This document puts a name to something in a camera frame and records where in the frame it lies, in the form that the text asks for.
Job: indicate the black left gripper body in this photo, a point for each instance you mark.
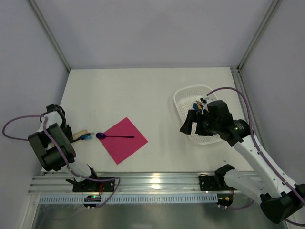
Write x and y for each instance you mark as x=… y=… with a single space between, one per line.
x=67 y=131

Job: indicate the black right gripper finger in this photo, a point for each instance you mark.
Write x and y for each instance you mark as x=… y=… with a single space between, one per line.
x=202 y=129
x=187 y=125

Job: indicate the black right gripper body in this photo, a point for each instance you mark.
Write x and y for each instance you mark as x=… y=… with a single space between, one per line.
x=198 y=123

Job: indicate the purple metal spoon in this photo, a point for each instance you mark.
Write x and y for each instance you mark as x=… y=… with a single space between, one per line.
x=102 y=136

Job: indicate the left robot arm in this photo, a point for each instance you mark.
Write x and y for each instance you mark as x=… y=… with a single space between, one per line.
x=52 y=145

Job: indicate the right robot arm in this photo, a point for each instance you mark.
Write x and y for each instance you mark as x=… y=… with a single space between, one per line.
x=279 y=196

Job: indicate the pink paper napkin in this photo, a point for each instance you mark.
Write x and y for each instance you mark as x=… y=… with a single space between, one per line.
x=120 y=149

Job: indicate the blue packet in basket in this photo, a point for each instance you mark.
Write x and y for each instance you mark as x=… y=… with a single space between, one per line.
x=198 y=106

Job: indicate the white perforated plastic basket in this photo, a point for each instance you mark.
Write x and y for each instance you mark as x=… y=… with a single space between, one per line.
x=184 y=99

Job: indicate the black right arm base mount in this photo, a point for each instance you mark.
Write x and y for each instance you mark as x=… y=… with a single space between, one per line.
x=207 y=183

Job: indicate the aluminium frame rail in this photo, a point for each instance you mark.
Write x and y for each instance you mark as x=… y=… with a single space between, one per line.
x=180 y=182

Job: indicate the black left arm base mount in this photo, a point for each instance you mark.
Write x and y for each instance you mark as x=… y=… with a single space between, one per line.
x=92 y=186

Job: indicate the slotted cable duct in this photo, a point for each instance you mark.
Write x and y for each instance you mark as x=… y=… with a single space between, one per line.
x=130 y=198

